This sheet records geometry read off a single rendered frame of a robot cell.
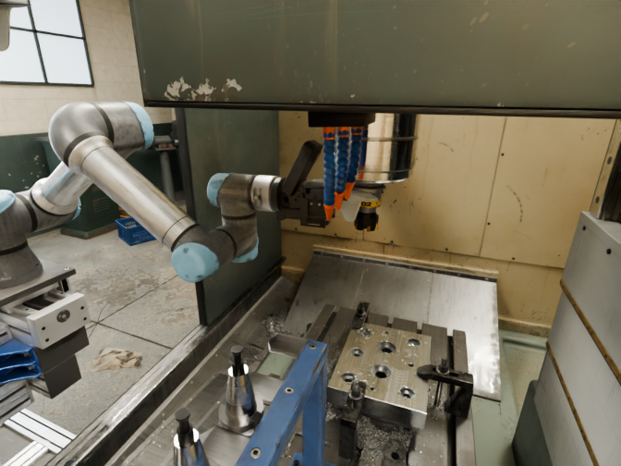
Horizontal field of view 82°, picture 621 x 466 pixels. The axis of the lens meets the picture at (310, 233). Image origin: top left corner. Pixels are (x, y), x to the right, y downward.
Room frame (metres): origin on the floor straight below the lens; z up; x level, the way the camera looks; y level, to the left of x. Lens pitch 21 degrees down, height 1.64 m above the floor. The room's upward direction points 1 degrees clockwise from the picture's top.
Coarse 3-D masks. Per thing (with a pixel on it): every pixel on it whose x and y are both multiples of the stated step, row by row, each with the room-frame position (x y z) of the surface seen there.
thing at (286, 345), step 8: (280, 336) 0.56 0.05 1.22; (288, 336) 0.56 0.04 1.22; (272, 344) 0.54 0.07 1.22; (280, 344) 0.54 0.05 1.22; (288, 344) 0.54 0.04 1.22; (296, 344) 0.54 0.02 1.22; (304, 344) 0.54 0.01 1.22; (280, 352) 0.52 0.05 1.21; (288, 352) 0.52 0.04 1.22; (296, 352) 0.52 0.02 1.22
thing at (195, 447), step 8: (176, 440) 0.28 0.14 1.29; (192, 440) 0.28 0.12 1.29; (200, 440) 0.29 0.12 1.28; (176, 448) 0.27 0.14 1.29; (184, 448) 0.27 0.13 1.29; (192, 448) 0.27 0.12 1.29; (200, 448) 0.28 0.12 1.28; (176, 456) 0.27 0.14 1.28; (184, 456) 0.27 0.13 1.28; (192, 456) 0.27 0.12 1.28; (200, 456) 0.28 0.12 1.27; (176, 464) 0.27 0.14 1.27; (184, 464) 0.27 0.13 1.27; (192, 464) 0.27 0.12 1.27; (200, 464) 0.27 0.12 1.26; (208, 464) 0.29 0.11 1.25
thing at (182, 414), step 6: (186, 408) 0.29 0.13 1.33; (180, 414) 0.28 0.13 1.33; (186, 414) 0.28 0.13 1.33; (180, 420) 0.28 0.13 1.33; (186, 420) 0.28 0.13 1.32; (180, 426) 0.28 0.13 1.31; (186, 426) 0.28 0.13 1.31; (192, 426) 0.29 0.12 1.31; (180, 432) 0.28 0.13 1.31; (186, 432) 0.28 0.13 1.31; (192, 432) 0.28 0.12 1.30; (180, 438) 0.27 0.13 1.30; (186, 438) 0.28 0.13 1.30; (192, 438) 0.28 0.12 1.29; (180, 444) 0.28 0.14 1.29; (186, 444) 0.28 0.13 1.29
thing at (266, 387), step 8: (256, 376) 0.46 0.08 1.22; (264, 376) 0.46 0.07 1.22; (256, 384) 0.44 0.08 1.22; (264, 384) 0.44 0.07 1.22; (272, 384) 0.44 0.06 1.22; (280, 384) 0.44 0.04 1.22; (256, 392) 0.42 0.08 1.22; (264, 392) 0.42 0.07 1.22; (272, 392) 0.43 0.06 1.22; (264, 400) 0.41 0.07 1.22; (272, 400) 0.41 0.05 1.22
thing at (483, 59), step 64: (192, 0) 0.40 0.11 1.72; (256, 0) 0.37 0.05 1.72; (320, 0) 0.35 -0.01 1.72; (384, 0) 0.34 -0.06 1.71; (448, 0) 0.32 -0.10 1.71; (512, 0) 0.31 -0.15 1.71; (576, 0) 0.29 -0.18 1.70; (192, 64) 0.40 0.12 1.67; (256, 64) 0.38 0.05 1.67; (320, 64) 0.35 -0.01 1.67; (384, 64) 0.33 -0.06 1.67; (448, 64) 0.32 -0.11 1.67; (512, 64) 0.30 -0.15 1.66; (576, 64) 0.29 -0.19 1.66
